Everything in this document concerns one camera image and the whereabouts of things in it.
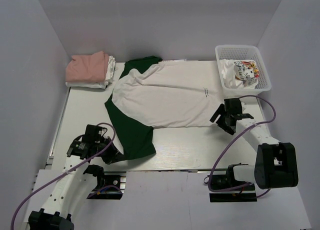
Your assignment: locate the white and green t-shirt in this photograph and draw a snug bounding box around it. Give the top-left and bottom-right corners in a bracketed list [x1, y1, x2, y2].
[105, 56, 223, 160]

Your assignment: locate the pink t-shirt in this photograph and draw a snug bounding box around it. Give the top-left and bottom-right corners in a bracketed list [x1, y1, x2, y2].
[65, 51, 110, 83]

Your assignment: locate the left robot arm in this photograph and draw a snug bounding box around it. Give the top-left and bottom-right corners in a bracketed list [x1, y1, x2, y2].
[28, 122, 124, 230]

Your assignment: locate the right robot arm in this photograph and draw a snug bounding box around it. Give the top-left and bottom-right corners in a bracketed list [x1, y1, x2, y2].
[207, 97, 299, 193]

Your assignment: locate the white printed crumpled t-shirt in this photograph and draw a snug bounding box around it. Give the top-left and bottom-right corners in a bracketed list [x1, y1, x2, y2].
[219, 59, 260, 89]

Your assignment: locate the white plastic basket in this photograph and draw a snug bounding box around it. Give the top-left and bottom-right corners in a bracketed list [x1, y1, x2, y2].
[215, 44, 272, 97]

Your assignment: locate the white folded t-shirt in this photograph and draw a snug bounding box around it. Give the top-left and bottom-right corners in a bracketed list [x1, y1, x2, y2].
[65, 55, 116, 89]

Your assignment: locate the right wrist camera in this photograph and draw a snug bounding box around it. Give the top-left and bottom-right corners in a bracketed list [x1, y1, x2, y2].
[241, 102, 248, 114]

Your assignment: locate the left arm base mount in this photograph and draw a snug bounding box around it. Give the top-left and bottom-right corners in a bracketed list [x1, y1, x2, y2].
[87, 172, 126, 200]

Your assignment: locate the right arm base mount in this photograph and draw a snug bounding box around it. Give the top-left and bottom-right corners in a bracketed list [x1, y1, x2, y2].
[209, 174, 257, 203]

